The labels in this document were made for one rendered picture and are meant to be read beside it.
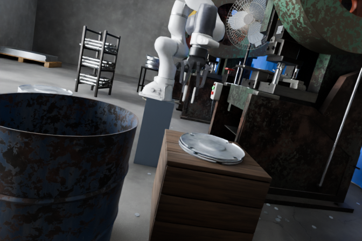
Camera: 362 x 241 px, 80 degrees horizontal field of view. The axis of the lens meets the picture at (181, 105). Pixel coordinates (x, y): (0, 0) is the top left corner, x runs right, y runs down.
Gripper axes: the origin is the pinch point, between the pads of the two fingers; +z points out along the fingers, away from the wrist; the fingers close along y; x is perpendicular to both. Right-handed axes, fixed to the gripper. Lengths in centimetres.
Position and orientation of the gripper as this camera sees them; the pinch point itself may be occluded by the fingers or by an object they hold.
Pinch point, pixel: (189, 94)
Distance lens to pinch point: 95.0
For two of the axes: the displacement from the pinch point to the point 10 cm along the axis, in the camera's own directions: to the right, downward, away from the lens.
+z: -2.1, 9.7, 1.4
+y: -9.6, -2.3, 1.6
